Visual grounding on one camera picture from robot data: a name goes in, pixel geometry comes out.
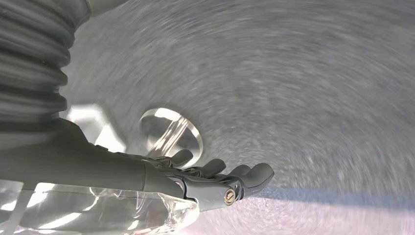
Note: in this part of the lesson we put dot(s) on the chrome stanchion post with base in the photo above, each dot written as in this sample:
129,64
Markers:
162,129

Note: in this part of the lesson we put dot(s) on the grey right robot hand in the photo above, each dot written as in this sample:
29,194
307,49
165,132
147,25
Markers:
97,172

